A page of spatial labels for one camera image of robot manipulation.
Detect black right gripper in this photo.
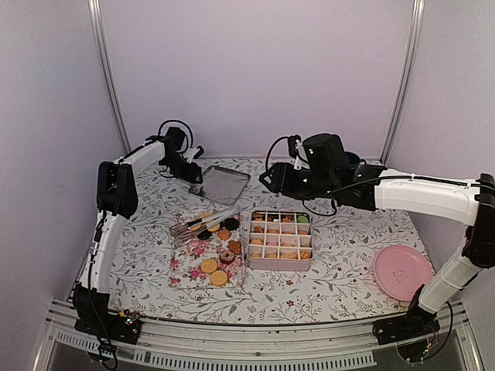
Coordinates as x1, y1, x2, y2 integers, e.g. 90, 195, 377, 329
259, 162, 336, 201

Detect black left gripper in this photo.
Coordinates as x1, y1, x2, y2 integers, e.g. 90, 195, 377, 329
163, 152, 203, 183

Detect metal tin lid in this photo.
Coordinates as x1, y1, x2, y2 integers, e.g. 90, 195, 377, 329
189, 165, 251, 205

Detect metal serving tongs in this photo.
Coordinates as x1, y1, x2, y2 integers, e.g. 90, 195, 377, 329
169, 206, 240, 247

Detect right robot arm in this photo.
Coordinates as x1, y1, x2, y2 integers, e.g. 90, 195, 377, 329
259, 133, 494, 337

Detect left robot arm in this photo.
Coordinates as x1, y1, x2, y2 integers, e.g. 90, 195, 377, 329
73, 119, 204, 335

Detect pink divided cookie tin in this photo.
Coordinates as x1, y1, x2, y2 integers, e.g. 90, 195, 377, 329
247, 210, 313, 272

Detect dark blue mug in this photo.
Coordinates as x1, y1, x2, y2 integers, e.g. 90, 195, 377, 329
346, 151, 366, 166

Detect chocolate sprinkle donut cookie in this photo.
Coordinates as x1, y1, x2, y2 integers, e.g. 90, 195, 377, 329
219, 250, 236, 265

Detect floral rectangular tray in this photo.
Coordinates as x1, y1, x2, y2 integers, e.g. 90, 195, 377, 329
169, 213, 245, 289

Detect beige embossed round biscuit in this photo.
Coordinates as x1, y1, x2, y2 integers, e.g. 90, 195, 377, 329
210, 270, 229, 287

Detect pink plate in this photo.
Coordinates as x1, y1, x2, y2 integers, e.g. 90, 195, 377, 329
373, 245, 433, 301

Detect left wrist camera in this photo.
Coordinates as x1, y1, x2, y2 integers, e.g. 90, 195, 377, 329
183, 145, 204, 163

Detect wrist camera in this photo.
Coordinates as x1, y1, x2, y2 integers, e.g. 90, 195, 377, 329
183, 145, 204, 163
288, 134, 309, 170

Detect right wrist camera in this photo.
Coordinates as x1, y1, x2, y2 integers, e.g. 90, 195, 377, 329
288, 134, 309, 170

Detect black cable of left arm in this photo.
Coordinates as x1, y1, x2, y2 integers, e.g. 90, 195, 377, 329
157, 119, 195, 150

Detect aluminium front rail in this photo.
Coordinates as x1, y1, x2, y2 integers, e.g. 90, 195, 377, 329
32, 300, 490, 370

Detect left metal frame post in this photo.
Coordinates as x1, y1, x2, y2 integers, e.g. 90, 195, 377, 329
87, 0, 129, 151

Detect metal frame post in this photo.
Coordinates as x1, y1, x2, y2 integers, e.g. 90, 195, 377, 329
380, 0, 425, 165
87, 0, 129, 151

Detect right metal frame post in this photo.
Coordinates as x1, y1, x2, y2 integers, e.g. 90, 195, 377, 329
380, 0, 425, 165

